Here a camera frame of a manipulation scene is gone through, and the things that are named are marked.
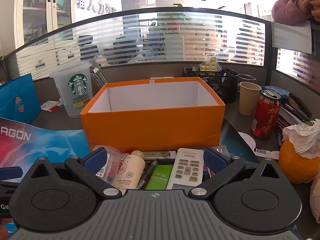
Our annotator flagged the clear plastic container red label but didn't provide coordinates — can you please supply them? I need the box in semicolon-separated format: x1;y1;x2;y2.
93;145;123;185

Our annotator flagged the white remote control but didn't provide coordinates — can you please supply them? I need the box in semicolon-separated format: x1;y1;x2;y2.
167;148;204;190

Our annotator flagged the cream lotion bottle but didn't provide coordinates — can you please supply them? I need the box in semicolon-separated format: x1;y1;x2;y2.
112;150;145;195

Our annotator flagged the black marker pen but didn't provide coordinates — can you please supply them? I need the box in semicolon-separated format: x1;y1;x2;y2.
136;159;159;190

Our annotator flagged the green cream tube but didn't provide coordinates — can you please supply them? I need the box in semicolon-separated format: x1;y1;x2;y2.
145;165;173;190

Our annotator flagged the operator left hand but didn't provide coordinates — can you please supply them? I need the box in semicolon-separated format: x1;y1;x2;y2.
0;218;12;240

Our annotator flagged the AGON blue desk mat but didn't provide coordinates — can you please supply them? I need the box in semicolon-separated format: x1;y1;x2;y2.
1;118;91;183

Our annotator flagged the red drink can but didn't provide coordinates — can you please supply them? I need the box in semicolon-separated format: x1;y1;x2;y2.
251;89;281;139

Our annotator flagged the red white card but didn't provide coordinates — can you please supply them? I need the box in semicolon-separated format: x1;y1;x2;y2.
41;100;62;112

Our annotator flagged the blue paper bag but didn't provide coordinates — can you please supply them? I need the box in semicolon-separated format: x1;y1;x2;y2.
0;74;42;124

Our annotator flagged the orange fruit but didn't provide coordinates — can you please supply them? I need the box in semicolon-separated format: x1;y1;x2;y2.
278;139;319;184

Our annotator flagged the orange cardboard box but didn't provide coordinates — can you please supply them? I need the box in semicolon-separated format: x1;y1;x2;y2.
80;77;225;152

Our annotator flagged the brown paper cup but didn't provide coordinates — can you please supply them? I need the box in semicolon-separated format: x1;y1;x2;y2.
239;82;261;116

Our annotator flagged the Starbucks plastic cup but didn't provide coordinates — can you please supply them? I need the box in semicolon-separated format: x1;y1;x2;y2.
49;61;93;118

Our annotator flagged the black mesh desk organizer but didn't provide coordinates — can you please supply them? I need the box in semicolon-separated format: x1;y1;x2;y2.
182;68;239;103

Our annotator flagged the crumpled white tissue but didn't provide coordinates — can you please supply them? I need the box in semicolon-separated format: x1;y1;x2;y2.
283;119;319;159

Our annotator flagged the beige building block plate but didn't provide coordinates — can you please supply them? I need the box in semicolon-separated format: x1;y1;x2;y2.
199;57;217;72

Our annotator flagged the glass desk partition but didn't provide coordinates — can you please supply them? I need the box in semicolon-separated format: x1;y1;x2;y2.
4;7;271;80

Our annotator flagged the white storage cabinet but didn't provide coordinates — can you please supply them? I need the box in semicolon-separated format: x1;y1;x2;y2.
15;0;75;48

